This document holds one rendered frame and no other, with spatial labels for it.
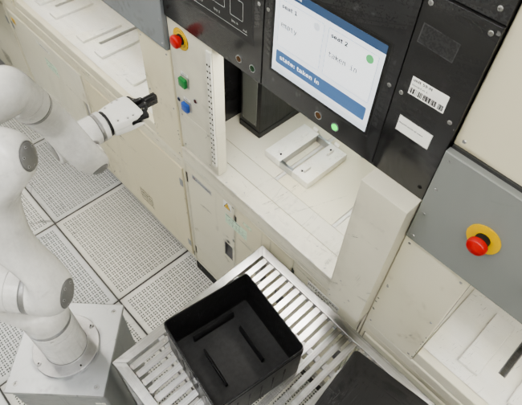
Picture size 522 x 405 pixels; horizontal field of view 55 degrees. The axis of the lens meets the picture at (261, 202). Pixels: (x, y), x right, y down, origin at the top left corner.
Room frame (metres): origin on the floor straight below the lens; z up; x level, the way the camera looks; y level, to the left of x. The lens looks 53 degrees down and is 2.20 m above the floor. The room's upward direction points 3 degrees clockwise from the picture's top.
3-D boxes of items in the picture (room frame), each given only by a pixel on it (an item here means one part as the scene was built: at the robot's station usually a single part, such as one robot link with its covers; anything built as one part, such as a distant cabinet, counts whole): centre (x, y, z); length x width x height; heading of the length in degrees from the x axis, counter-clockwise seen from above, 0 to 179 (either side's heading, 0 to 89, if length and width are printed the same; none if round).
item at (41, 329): (0.53, 0.58, 1.07); 0.19 x 0.12 x 0.24; 86
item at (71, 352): (0.53, 0.55, 0.85); 0.19 x 0.19 x 0.18
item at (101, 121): (1.00, 0.47, 1.20); 0.09 x 0.03 x 0.08; 46
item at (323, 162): (1.23, -0.15, 0.89); 0.22 x 0.21 x 0.04; 136
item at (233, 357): (0.52, 0.05, 0.85); 0.28 x 0.28 x 0.17; 38
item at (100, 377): (0.53, 0.55, 0.38); 0.28 x 0.28 x 0.76; 1
